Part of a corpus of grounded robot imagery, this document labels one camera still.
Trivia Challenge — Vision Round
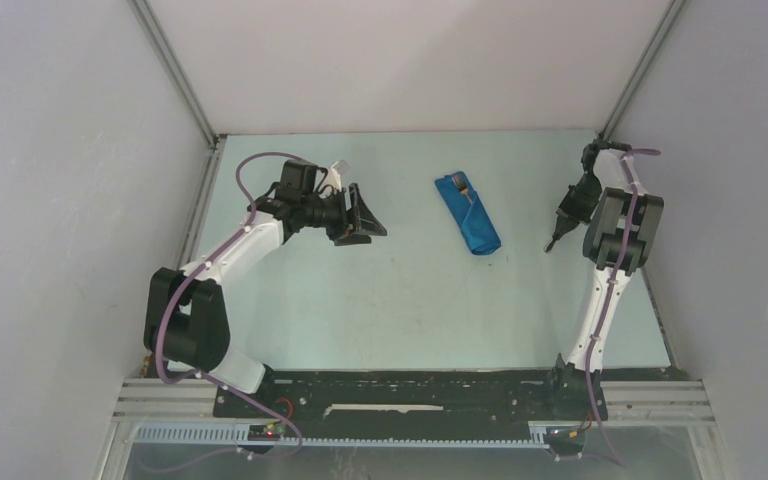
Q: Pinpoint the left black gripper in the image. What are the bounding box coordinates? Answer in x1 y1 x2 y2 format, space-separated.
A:
300 183 386 247

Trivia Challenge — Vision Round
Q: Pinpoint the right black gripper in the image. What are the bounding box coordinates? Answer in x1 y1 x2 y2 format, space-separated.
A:
555 171 602 239

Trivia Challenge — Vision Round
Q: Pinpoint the blue cloth napkin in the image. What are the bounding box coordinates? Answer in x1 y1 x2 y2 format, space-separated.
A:
434 171 502 256

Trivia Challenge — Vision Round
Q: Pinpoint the gold fork dark handle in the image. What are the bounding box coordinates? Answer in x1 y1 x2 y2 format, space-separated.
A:
451 173 473 204

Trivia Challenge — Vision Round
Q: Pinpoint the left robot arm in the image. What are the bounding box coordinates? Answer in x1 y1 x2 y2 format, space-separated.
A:
143 154 387 417

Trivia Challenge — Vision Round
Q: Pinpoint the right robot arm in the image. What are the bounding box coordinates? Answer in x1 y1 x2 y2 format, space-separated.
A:
541 138 665 418

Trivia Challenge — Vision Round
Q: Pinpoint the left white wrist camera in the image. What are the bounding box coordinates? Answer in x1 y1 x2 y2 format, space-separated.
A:
323 160 349 193

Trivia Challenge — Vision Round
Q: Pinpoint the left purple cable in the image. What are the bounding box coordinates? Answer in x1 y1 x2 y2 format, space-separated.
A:
153 151 306 462

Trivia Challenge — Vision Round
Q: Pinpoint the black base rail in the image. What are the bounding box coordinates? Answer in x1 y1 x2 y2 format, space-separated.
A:
213 369 608 444

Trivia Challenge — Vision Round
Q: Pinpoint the left aluminium frame post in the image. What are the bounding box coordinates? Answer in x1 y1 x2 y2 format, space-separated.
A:
127 0 224 264

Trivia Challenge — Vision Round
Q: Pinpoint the aluminium frame post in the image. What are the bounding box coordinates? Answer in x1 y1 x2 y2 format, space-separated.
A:
127 0 224 264
597 0 690 140

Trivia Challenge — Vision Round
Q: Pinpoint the right aluminium frame post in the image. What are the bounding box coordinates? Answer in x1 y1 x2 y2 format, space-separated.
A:
597 0 690 140

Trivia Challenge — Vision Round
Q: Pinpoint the white cable duct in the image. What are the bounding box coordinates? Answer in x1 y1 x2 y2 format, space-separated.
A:
132 423 551 450

